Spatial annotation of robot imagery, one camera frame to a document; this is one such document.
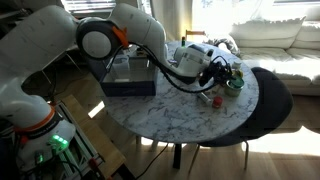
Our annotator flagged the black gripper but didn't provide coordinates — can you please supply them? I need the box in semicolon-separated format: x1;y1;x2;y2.
199;62;237;87

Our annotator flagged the green plastic lid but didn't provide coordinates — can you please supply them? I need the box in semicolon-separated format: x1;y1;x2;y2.
230;77;244;89

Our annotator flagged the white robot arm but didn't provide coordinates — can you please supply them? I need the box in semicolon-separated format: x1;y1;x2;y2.
0;3;232;171

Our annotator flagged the green open tin can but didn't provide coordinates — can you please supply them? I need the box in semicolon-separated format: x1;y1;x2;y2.
224;80;243;97

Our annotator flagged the white plastic tube bottle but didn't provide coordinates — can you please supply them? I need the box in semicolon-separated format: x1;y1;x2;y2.
197;92;212;106

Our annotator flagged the green glass bottle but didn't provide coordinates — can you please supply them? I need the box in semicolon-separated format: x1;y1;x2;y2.
181;36;186;47

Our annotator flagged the small white jar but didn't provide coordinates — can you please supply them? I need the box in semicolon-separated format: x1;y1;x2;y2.
232;61;242;70

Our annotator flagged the red capped jar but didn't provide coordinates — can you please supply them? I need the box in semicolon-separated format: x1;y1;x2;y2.
212;96;223;108

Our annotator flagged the dark grey chair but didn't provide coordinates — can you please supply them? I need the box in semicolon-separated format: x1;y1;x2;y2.
198;67;293;168

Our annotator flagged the white sofa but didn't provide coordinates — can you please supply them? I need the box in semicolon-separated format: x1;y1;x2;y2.
230;16;320;96

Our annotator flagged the clear plastic tub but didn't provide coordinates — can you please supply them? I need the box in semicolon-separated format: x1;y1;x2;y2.
111;55;129;72

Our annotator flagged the wooden bench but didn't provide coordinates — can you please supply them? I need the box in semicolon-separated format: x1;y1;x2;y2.
62;95;131;180

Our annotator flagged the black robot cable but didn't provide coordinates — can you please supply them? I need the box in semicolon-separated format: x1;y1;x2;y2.
106;41;234;94

